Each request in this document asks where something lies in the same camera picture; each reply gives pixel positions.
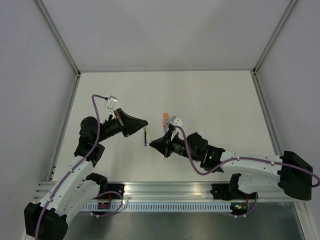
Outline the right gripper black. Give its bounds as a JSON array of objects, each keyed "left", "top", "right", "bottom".
[{"left": 150, "top": 129, "right": 200, "bottom": 163}]

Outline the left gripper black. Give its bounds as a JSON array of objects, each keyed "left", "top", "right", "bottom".
[{"left": 95, "top": 108, "right": 148, "bottom": 143}]

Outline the purple ink refill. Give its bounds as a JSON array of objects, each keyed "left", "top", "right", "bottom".
[{"left": 144, "top": 129, "right": 147, "bottom": 147}]

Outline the red pink pen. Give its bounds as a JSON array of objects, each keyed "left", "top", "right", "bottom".
[{"left": 162, "top": 119, "right": 168, "bottom": 133}]

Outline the orange highlighter pen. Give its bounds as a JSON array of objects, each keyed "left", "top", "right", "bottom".
[{"left": 163, "top": 112, "right": 170, "bottom": 125}]

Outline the yellow pen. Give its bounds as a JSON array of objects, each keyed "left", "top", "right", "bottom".
[{"left": 147, "top": 135, "right": 155, "bottom": 153}]

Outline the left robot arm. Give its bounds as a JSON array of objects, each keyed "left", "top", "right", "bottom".
[{"left": 24, "top": 108, "right": 148, "bottom": 240}]

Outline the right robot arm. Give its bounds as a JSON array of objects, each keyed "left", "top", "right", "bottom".
[{"left": 149, "top": 132, "right": 313, "bottom": 201}]

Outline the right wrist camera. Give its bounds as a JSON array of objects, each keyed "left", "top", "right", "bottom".
[{"left": 166, "top": 116, "right": 183, "bottom": 141}]

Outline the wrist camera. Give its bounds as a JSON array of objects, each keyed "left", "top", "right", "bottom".
[
  {"left": 166, "top": 116, "right": 183, "bottom": 141},
  {"left": 105, "top": 95, "right": 118, "bottom": 115}
]

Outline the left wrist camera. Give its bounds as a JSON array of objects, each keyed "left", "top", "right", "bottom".
[{"left": 105, "top": 95, "right": 118, "bottom": 115}]

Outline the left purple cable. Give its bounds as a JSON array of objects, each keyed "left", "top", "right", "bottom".
[{"left": 34, "top": 94, "right": 108, "bottom": 240}]

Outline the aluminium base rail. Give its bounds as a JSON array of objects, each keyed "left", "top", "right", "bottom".
[{"left": 33, "top": 181, "right": 307, "bottom": 203}]

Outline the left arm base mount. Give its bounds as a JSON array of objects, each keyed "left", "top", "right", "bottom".
[{"left": 107, "top": 183, "right": 125, "bottom": 202}]

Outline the slotted cable duct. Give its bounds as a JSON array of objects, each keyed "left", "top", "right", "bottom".
[{"left": 81, "top": 201, "right": 232, "bottom": 213}]

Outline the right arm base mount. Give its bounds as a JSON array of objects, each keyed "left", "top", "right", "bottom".
[{"left": 210, "top": 183, "right": 257, "bottom": 201}]

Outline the left frame post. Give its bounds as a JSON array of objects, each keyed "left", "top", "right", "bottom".
[{"left": 33, "top": 0, "right": 81, "bottom": 77}]

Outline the frame post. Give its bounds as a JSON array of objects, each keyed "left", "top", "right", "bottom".
[
  {"left": 33, "top": 0, "right": 81, "bottom": 77},
  {"left": 251, "top": 0, "right": 299, "bottom": 76}
]

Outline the right frame post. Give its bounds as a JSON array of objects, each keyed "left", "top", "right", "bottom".
[{"left": 251, "top": 0, "right": 299, "bottom": 76}]

